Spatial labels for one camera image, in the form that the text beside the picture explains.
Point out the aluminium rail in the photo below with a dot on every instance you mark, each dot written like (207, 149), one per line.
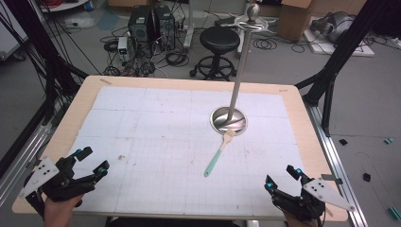
(22, 164)
(337, 157)

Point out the black metal frame stand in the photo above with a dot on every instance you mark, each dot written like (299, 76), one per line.
(47, 69)
(340, 56)

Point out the small black block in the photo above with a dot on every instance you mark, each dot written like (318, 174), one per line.
(343, 142)
(366, 177)

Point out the person's left hand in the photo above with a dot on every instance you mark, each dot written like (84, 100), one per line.
(60, 213)

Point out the grey bag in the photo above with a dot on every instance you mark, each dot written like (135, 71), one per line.
(334, 25)

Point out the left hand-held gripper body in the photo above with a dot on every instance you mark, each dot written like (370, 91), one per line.
(64, 184)

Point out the metal utensil rack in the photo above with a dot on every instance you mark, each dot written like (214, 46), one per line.
(239, 78)

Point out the person's right hand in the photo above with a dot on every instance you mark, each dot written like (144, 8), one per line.
(298, 221)

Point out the small teal block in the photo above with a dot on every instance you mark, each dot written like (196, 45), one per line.
(389, 140)

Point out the white grid paper mat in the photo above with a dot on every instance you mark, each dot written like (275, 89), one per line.
(151, 132)

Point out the black computer tower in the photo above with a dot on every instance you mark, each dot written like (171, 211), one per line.
(140, 23)
(165, 26)

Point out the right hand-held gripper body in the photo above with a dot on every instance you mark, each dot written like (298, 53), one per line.
(310, 197)

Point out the white cabinet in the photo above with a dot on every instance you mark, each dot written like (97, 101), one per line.
(9, 31)

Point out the grey tape strip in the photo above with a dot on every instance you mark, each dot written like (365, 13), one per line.
(331, 178)

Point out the white flat board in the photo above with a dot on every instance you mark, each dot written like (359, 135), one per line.
(359, 50)

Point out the small grey power supply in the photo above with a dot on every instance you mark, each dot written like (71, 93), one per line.
(122, 47)

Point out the brown tape strip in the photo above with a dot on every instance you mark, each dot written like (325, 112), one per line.
(283, 90)
(106, 81)

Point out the brown cardboard box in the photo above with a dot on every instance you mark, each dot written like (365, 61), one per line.
(294, 19)

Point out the teal ribbed block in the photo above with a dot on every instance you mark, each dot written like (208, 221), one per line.
(394, 213)

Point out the black round stool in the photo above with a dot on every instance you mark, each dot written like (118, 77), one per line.
(219, 40)

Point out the white metal post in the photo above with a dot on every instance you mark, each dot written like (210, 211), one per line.
(189, 28)

